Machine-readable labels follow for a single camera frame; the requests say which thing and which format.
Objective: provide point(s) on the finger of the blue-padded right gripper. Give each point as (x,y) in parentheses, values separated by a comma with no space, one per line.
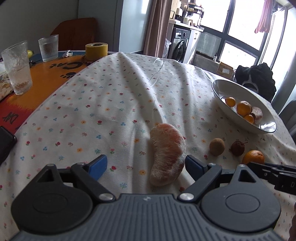
(205,176)

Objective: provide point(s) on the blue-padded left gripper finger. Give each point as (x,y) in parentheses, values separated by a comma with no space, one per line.
(85,177)

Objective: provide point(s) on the brown longan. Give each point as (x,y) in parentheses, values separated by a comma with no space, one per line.
(217,146)

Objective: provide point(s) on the orange tangerine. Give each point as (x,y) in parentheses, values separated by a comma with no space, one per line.
(253,156)
(243,108)

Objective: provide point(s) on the large peeled pomelo segment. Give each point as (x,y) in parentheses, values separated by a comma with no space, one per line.
(169,154)

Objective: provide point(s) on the small kumquat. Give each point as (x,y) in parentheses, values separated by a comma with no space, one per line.
(249,118)
(230,101)

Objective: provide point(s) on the small peeled pomelo segment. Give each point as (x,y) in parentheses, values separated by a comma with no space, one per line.
(257,114)

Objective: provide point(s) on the kitchen counter rack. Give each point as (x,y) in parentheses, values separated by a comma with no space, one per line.
(193,15)

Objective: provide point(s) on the person's hand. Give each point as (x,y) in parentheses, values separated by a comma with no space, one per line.
(292,230)

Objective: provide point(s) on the dark passion fruit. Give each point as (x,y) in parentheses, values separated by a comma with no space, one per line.
(237,148)

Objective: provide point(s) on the grey leather chair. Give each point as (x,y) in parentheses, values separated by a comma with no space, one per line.
(288,116)

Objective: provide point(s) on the white floral tablecloth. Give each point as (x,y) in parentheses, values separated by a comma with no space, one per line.
(109,108)

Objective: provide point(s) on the black smartphone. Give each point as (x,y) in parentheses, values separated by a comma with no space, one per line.
(7,142)

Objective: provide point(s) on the white oval bowl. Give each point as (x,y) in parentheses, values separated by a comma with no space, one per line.
(226,88)

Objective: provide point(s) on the black clothing pile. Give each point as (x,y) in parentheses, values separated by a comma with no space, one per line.
(258,78)

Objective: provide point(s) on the orange cat table mat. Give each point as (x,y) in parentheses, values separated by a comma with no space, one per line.
(47,77)

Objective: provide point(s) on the cardboard box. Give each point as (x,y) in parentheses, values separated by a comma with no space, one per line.
(225,70)

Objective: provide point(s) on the tissue box floral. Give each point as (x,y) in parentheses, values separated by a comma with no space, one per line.
(5,84)

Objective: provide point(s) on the yellow tape roll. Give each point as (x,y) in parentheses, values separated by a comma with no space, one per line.
(96,51)

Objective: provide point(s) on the far drinking glass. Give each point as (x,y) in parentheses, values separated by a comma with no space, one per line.
(49,48)

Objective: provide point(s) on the yellow lemon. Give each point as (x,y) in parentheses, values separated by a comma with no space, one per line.
(30,53)

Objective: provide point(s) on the near textured drinking glass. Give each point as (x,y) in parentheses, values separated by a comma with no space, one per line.
(16,62)

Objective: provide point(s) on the washing machine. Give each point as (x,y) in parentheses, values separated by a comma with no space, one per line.
(179,41)

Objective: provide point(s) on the brown curtain left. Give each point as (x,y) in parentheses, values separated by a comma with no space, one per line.
(157,28)

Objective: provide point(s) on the white refrigerator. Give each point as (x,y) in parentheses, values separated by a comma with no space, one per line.
(122,24)

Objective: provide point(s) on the pink hanging towel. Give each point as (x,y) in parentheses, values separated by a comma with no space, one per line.
(266,16)

